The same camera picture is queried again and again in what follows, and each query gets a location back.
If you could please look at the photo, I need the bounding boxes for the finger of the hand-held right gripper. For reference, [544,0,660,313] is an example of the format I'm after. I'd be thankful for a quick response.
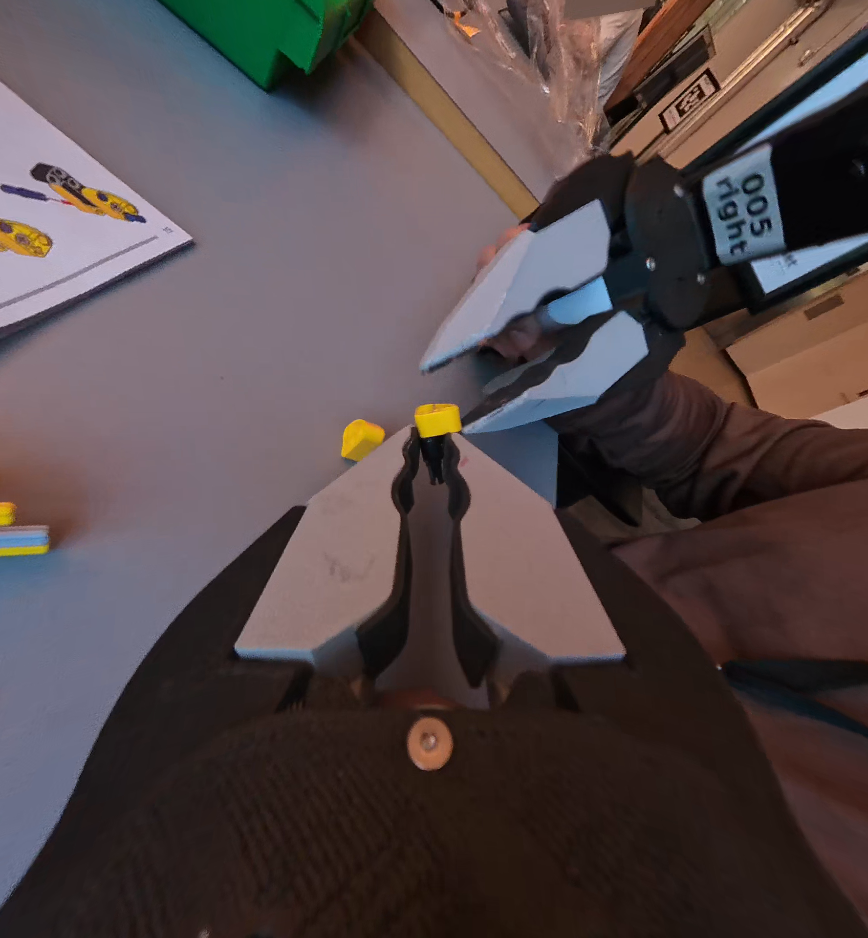
[419,201,617,375]
[459,311,652,435]

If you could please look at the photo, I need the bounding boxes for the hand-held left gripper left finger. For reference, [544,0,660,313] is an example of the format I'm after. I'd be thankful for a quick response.
[235,425,422,681]

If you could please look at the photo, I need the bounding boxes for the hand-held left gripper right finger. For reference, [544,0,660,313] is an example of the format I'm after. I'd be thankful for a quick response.
[445,431,628,688]

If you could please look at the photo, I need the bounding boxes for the yellow lego piece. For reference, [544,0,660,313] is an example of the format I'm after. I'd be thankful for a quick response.
[413,402,464,439]
[340,418,387,463]

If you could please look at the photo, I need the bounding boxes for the person's right forearm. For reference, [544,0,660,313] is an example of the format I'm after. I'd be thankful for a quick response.
[551,366,868,529]

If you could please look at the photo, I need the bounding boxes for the lego instruction booklet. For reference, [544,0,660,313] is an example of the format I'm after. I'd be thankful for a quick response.
[0,55,195,356]

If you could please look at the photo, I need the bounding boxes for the person's right hand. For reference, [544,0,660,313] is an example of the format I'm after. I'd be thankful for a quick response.
[477,226,563,362]

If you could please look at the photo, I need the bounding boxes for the black white marker tag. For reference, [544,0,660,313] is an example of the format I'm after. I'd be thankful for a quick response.
[660,69,721,134]

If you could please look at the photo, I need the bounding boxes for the clear plastic wrap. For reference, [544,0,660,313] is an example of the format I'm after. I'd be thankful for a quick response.
[463,0,626,158]

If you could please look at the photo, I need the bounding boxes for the green plastic bin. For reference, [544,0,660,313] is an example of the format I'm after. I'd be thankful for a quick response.
[157,0,374,92]

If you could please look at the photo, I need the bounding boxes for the wooden post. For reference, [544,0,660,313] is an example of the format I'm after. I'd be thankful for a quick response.
[604,0,717,111]

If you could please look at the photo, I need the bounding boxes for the black strap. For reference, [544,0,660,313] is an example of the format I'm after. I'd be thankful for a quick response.
[722,660,868,741]

